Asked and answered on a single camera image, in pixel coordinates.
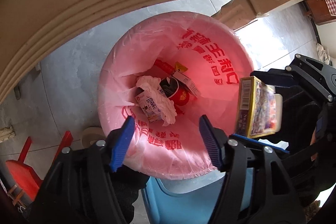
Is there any gold purple card box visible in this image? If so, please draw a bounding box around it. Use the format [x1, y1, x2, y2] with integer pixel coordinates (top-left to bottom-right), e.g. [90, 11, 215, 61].
[235, 76, 283, 139]

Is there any red paper cup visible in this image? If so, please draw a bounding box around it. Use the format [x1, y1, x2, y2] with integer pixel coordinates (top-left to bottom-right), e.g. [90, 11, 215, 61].
[160, 77, 190, 106]

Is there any yellow snack wrapper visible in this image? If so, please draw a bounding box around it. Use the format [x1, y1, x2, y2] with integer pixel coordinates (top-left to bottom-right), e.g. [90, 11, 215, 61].
[174, 62, 188, 73]

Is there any white blue milk carton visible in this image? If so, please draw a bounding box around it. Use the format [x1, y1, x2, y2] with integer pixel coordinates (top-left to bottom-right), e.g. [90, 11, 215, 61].
[135, 88, 161, 122]

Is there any navy white tall box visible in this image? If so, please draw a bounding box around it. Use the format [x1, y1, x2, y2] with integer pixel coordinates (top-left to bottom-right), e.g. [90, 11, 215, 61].
[173, 71, 201, 97]

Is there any pink lined trash bin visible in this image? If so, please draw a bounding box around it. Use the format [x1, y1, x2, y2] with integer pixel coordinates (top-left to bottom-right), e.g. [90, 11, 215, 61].
[97, 11, 253, 180]

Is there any blue plastic stool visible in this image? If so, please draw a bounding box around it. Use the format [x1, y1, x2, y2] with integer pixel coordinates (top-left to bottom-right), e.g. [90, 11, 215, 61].
[140, 168, 254, 224]

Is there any checkered cloth side table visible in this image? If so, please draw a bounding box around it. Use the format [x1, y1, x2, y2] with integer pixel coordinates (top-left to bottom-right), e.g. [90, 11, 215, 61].
[305, 0, 335, 26]

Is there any red plastic stool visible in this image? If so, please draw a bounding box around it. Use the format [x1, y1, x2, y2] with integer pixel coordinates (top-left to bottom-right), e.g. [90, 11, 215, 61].
[4, 130, 74, 208]

